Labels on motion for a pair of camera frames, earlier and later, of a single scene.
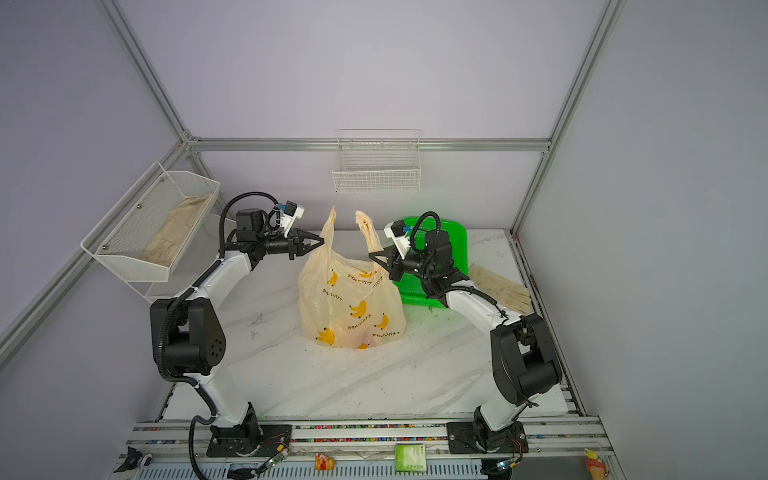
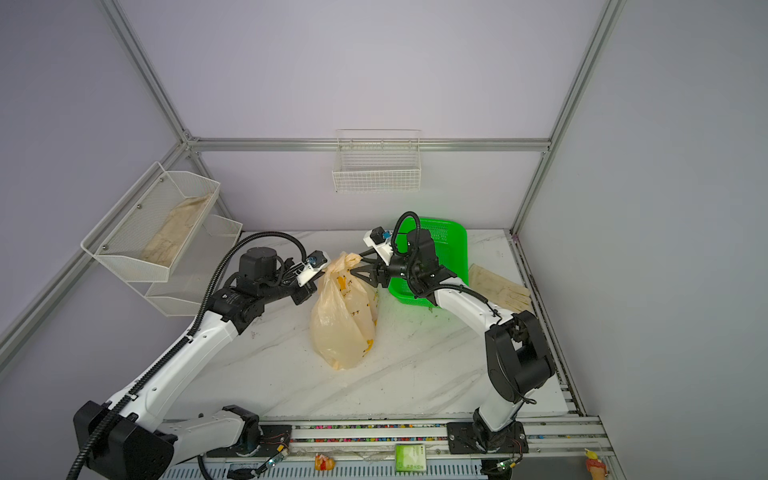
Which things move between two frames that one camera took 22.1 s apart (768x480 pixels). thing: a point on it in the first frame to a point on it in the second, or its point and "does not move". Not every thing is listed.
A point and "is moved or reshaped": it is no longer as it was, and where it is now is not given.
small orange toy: [324, 463] does not move
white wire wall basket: [373, 160] does not move
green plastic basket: [410, 286] does not move
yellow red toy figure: [596, 467] does not move
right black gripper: [395, 261] to [379, 271]
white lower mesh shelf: [204, 250] does not move
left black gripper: [293, 243] to [303, 291]
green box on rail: [410, 457] does not move
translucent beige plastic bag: [347, 302] is moved or reshaped
